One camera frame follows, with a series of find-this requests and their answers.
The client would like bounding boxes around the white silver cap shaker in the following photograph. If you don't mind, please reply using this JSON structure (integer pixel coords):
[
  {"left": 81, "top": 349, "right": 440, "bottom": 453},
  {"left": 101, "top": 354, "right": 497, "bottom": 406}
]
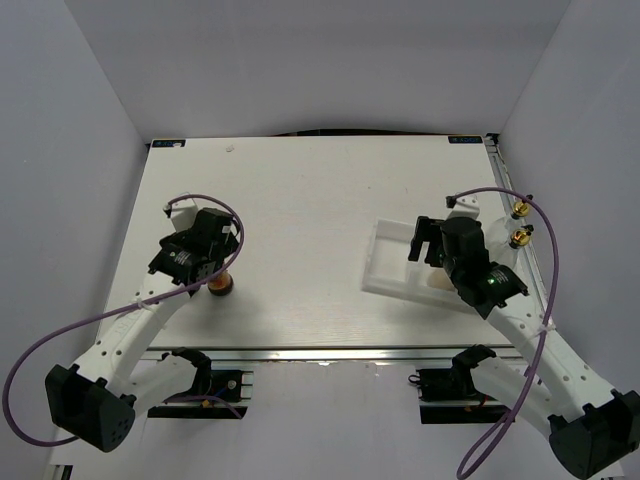
[{"left": 427, "top": 269, "right": 455, "bottom": 291}]

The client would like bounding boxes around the red lid sauce jar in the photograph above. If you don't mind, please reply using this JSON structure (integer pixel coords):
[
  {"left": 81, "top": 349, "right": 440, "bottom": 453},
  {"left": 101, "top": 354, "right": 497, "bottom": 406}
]
[{"left": 207, "top": 270, "right": 234, "bottom": 297}]

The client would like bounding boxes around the clear glass bottle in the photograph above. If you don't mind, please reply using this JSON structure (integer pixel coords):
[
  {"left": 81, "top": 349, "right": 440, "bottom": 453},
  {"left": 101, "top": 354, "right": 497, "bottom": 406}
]
[{"left": 489, "top": 194, "right": 533, "bottom": 236}]

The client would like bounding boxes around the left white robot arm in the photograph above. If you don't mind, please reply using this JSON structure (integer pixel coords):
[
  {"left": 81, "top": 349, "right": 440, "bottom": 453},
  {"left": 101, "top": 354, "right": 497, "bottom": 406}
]
[{"left": 45, "top": 207, "right": 240, "bottom": 452}]

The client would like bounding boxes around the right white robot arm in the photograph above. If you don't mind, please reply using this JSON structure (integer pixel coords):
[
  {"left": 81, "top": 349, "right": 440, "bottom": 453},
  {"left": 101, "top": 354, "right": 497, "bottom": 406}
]
[{"left": 409, "top": 216, "right": 639, "bottom": 479}]

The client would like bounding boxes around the white three-slot organizer tray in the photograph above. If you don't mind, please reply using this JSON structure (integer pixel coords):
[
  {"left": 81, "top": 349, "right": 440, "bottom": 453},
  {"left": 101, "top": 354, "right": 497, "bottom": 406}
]
[{"left": 361, "top": 219, "right": 473, "bottom": 313}]

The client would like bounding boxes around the right blue corner sticker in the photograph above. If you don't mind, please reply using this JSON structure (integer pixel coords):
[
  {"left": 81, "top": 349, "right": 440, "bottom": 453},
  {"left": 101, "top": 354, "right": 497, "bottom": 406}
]
[{"left": 447, "top": 135, "right": 484, "bottom": 145}]

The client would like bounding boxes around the blue corner sticker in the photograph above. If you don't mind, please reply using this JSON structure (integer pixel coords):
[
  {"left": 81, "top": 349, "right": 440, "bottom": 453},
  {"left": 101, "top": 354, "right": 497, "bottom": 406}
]
[
  {"left": 447, "top": 135, "right": 484, "bottom": 145},
  {"left": 151, "top": 139, "right": 186, "bottom": 149}
]

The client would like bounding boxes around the left blue corner sticker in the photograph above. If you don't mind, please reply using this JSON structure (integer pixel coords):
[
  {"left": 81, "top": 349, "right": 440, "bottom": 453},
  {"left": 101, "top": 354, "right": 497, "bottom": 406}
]
[{"left": 151, "top": 139, "right": 186, "bottom": 149}]

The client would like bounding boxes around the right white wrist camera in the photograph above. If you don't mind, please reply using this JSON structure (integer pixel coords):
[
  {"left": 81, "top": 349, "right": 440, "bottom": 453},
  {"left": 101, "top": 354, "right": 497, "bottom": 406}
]
[{"left": 446, "top": 194, "right": 480, "bottom": 220}]

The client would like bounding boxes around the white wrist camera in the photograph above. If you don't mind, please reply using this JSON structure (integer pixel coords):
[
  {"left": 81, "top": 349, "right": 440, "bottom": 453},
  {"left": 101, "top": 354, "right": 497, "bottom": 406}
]
[
  {"left": 446, "top": 194, "right": 480, "bottom": 220},
  {"left": 163, "top": 198, "right": 199, "bottom": 232}
]

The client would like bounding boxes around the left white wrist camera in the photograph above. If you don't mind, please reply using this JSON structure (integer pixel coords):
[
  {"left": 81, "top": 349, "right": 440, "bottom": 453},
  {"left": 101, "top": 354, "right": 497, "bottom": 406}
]
[{"left": 163, "top": 198, "right": 199, "bottom": 232}]

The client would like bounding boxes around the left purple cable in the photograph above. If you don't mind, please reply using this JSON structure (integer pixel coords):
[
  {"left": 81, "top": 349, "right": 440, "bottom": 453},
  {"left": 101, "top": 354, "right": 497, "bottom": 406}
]
[{"left": 2, "top": 194, "right": 246, "bottom": 447}]

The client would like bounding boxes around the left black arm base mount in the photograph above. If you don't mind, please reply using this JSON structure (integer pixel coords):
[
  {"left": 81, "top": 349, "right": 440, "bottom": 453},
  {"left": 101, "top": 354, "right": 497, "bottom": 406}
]
[{"left": 147, "top": 348, "right": 253, "bottom": 420}]

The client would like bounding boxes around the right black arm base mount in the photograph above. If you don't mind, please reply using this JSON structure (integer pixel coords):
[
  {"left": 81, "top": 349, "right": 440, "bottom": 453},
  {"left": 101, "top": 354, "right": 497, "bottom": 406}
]
[{"left": 408, "top": 368, "right": 508, "bottom": 425}]

